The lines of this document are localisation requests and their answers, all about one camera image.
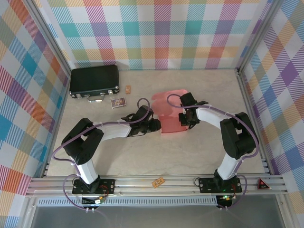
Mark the pink paper box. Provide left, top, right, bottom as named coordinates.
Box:
left=152, top=89, right=190, bottom=134

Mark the small picture card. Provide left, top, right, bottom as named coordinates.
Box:
left=111, top=97, right=128, bottom=109

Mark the black briefcase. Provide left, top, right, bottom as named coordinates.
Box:
left=69, top=65, right=121, bottom=103

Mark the small controller board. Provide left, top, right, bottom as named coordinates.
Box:
left=217, top=194, right=235, bottom=207
left=82, top=196, right=105, bottom=206

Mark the grey metal panel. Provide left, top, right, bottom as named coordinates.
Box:
left=29, top=206, right=285, bottom=228

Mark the aluminium frame rail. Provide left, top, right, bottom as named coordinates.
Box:
left=26, top=174, right=288, bottom=197

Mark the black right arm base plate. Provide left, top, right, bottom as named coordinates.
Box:
left=198, top=177, right=243, bottom=193

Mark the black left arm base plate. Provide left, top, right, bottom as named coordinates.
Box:
left=72, top=178, right=116, bottom=196

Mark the slotted grey cable duct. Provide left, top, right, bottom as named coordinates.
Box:
left=37, top=196, right=219, bottom=207

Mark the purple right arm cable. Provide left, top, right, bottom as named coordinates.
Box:
left=167, top=94, right=259, bottom=211

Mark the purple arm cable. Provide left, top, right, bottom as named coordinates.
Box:
left=52, top=97, right=152, bottom=212
left=167, top=94, right=259, bottom=211

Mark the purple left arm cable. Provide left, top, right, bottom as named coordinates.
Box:
left=52, top=97, right=152, bottom=212

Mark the aluminium frame post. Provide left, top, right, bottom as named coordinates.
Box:
left=235, top=0, right=283, bottom=74
left=22, top=0, right=73, bottom=76

